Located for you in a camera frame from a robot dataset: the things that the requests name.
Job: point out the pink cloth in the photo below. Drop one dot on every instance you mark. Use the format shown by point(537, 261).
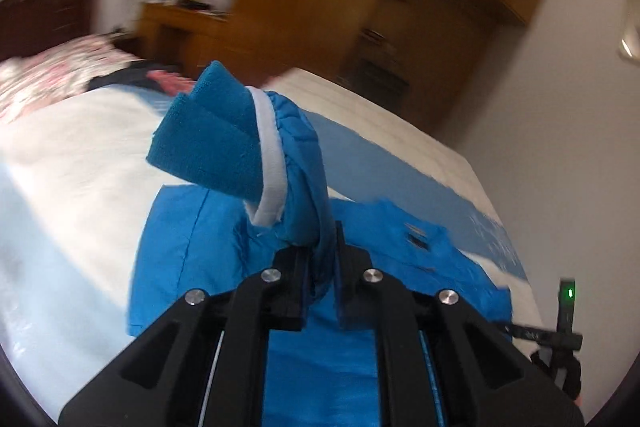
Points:
point(172, 82)

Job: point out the dark wooden headboard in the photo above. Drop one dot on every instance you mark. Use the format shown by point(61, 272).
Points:
point(50, 17)

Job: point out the large wooden wardrobe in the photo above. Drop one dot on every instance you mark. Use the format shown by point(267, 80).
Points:
point(310, 7)

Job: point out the floral blanket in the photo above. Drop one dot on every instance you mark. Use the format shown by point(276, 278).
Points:
point(55, 72)

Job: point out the dark cloth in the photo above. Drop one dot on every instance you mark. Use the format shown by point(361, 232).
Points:
point(125, 77)

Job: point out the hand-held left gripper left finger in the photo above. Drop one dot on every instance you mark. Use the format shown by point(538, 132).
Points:
point(298, 292)

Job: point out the bed with white blue sheet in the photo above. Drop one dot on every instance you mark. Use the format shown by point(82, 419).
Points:
point(80, 187)

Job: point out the wooden desk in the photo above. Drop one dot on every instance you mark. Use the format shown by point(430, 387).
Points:
point(165, 32)

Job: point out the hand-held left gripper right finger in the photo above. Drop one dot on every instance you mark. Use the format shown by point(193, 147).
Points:
point(342, 292)

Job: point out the blue padded jacket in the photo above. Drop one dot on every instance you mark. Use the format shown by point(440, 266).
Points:
point(210, 237)

